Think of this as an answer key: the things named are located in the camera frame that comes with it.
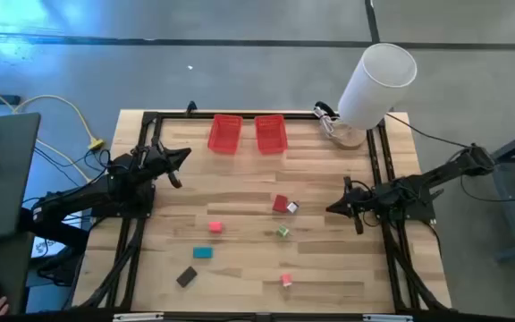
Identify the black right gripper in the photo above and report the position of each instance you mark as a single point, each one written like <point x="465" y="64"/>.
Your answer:
<point x="360" y="201"/>

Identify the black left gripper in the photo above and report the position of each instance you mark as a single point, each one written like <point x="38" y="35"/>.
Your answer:
<point x="154" y="158"/>

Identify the red plastic mesh basket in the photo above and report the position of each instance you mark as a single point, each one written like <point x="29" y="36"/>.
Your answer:
<point x="271" y="134"/>
<point x="225" y="134"/>

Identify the dark red power adapter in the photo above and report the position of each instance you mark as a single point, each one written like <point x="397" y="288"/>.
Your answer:
<point x="280" y="203"/>

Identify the green wall charger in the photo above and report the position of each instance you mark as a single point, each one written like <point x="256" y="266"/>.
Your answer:
<point x="282" y="231"/>

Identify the pink wall charger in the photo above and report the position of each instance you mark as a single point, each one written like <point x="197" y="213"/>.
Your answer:
<point x="286" y="280"/>
<point x="215" y="227"/>

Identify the teal blue plastic box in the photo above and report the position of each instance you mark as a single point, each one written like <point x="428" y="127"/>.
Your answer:
<point x="203" y="252"/>

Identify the black plastic box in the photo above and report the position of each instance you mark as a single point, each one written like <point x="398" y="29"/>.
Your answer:
<point x="187" y="276"/>

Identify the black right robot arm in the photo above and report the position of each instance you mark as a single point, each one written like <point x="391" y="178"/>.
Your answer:
<point x="436" y="174"/>

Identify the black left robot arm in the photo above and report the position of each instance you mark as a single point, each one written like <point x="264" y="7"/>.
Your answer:
<point x="105" y="188"/>

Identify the crumpled clear plastic bag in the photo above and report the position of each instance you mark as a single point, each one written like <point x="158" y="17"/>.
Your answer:
<point x="326" y="125"/>

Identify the white shade wooden table lamp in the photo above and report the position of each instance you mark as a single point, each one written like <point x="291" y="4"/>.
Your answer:
<point x="374" y="89"/>

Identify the white paper sheet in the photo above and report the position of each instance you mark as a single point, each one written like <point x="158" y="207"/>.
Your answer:
<point x="52" y="246"/>

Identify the dark grey desk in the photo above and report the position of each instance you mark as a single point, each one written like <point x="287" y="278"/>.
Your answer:
<point x="2" y="192"/>

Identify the black frame clamp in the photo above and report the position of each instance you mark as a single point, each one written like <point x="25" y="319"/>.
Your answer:
<point x="191" y="107"/>

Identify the silver frame bracket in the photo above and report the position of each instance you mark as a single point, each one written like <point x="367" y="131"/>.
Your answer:
<point x="139" y="317"/>
<point x="387" y="318"/>

